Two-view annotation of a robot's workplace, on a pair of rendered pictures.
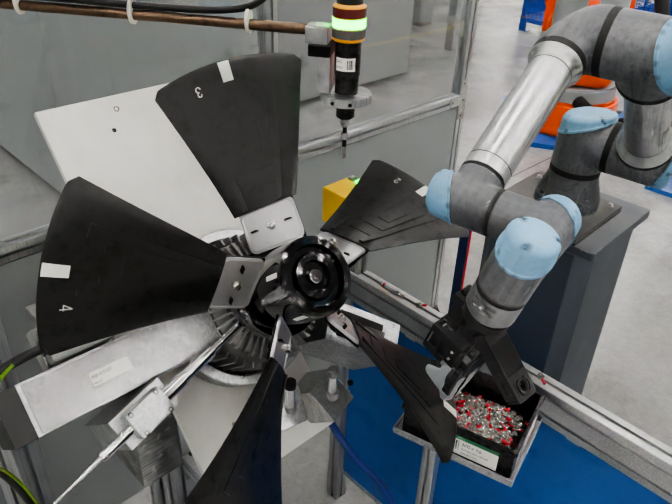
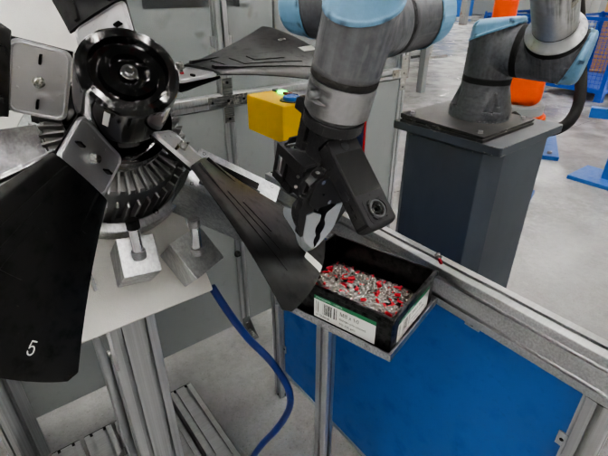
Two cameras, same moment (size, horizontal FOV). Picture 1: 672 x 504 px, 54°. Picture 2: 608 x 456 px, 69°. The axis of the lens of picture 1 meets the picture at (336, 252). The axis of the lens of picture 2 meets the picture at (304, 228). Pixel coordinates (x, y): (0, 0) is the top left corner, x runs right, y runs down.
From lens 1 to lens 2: 0.56 m
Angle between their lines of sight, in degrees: 7
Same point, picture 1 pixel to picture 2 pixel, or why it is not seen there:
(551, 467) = (451, 357)
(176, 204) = not seen: hidden behind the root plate
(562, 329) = (474, 234)
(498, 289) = (327, 55)
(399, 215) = (270, 56)
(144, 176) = (24, 27)
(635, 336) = (556, 282)
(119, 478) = (96, 365)
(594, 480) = (495, 370)
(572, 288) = (482, 191)
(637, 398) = not seen: hidden behind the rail
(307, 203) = (262, 143)
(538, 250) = not seen: outside the picture
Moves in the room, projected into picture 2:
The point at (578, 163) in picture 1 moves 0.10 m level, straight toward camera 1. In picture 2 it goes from (488, 67) to (480, 73)
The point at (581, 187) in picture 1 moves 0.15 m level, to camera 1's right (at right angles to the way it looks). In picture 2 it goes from (491, 93) to (557, 94)
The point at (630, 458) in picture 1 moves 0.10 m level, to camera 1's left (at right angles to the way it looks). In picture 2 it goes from (533, 339) to (467, 334)
